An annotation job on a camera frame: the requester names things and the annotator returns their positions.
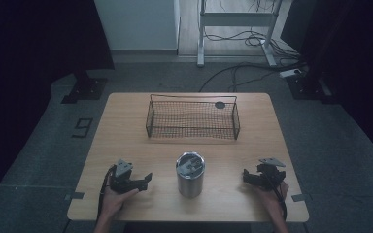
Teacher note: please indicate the grey tape piece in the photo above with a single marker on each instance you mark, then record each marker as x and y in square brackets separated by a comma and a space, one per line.
[75, 195]
[299, 197]

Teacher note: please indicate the black round table cap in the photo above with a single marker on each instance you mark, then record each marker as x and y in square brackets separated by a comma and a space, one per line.
[220, 105]

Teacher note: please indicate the person's left hand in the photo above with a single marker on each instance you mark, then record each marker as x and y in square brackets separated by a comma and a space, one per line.
[115, 202]

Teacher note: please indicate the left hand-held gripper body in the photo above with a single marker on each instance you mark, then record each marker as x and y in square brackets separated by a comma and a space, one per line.
[123, 181]

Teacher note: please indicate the white cabinet panel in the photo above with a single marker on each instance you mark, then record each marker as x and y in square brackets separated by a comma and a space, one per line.
[136, 24]

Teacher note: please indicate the dark curtain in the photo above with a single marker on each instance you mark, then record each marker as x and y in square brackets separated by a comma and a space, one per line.
[29, 48]
[353, 48]

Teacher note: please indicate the black stand base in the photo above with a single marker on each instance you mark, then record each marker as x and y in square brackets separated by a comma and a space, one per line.
[85, 89]
[307, 87]

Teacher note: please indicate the white desk frame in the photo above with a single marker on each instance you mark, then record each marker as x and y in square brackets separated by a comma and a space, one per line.
[236, 19]

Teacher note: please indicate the white power strip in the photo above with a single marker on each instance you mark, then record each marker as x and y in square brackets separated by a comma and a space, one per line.
[289, 73]

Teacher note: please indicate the person's right hand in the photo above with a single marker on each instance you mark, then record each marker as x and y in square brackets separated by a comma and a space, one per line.
[272, 197]

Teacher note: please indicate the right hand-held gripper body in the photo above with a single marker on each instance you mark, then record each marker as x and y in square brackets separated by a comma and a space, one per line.
[270, 176]

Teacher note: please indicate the stainless steel tumbler cup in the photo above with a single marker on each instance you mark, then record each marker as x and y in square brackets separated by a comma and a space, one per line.
[190, 179]

